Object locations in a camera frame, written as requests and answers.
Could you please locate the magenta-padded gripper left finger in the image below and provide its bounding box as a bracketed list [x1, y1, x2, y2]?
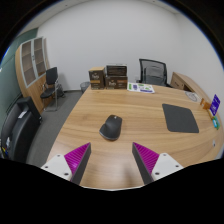
[40, 142, 92, 185]

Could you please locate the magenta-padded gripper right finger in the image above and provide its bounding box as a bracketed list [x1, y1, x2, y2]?
[131, 142, 185, 185]

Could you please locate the black computer mouse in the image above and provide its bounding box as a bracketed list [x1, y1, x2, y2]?
[98, 114, 123, 142]

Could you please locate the dark grey mouse pad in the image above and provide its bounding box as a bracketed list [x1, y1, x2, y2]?
[161, 103, 200, 134]

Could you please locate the black leather armchair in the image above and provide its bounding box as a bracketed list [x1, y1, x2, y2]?
[0, 96, 43, 164]

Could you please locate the white printed leaflet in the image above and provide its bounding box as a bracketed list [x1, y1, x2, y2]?
[126, 82, 156, 94]

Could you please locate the dark mesh wastebasket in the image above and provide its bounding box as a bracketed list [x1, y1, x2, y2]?
[79, 81, 91, 94]

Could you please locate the green packet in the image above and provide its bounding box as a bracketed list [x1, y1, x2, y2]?
[213, 114, 222, 131]

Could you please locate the orange cardboard box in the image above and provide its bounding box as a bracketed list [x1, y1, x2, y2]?
[199, 97, 212, 110]

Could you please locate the black visitor chair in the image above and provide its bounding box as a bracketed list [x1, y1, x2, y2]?
[39, 66, 66, 112]

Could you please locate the wooden side desk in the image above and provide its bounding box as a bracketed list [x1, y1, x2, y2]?
[169, 71, 211, 101]

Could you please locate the black mesh office chair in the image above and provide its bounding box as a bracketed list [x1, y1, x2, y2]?
[135, 58, 173, 88]

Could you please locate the purple standing sign card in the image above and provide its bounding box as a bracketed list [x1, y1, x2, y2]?
[208, 93, 222, 117]

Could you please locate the dark flat cardboard box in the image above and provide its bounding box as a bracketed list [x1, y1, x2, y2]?
[104, 64, 128, 78]

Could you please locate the wooden shelf unit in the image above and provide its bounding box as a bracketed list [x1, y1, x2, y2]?
[14, 36, 51, 114]

